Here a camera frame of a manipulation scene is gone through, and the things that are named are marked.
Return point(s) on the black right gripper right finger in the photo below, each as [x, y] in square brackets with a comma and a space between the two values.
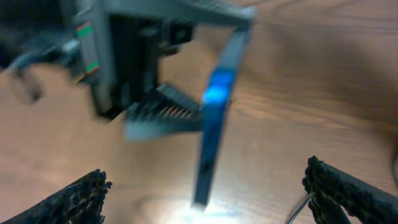
[335, 194]

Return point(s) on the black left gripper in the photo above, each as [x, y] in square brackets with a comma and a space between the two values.
[121, 42]

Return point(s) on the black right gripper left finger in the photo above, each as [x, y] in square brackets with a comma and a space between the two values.
[80, 202]

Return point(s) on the blue Galaxy smartphone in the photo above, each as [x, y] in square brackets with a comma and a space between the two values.
[214, 108]

